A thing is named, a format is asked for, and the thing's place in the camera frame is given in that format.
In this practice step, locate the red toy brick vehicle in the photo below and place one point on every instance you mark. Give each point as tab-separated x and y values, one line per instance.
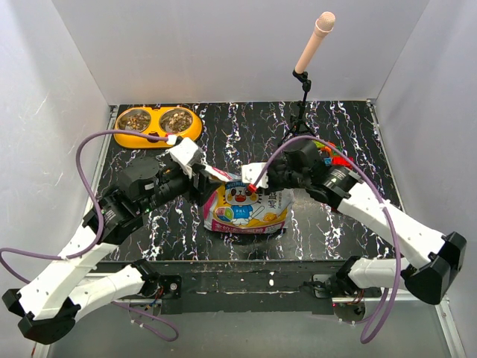
340	161

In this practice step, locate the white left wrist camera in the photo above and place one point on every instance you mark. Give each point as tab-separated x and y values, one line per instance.
186	154

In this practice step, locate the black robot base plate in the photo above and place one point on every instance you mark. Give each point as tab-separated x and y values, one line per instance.
262	286

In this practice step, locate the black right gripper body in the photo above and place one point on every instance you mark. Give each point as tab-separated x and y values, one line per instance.
280	177

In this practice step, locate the black microphone stand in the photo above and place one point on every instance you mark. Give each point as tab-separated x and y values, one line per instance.
302	108

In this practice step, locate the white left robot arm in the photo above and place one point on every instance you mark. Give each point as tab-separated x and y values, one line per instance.
51	304

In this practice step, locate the yellow double pet bowl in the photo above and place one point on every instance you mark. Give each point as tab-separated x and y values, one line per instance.
156	121

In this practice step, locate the cat food bag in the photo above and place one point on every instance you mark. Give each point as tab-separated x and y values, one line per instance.
233	208

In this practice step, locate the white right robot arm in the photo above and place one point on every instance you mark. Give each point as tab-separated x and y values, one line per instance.
427	261

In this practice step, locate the pink microphone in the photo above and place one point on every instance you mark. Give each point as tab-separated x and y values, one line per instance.
323	26

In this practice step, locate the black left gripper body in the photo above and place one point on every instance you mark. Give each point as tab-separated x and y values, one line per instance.
174	183

